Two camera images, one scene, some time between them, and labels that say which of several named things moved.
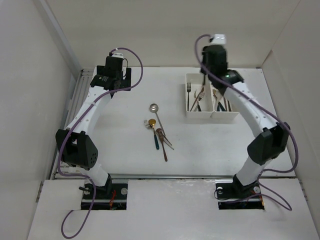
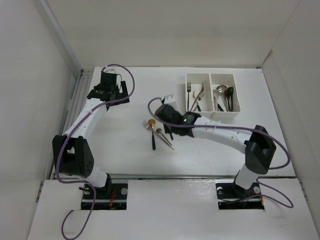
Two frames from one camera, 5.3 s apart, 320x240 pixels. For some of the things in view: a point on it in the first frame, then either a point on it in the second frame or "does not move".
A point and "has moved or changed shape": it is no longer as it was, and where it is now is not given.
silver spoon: (154, 108) → (222, 89)
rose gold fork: (203, 87) does not move
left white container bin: (199, 103) does not move
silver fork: (188, 88) does not move
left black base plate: (112, 196) does not move
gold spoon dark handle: (152, 122) has moved or changed shape
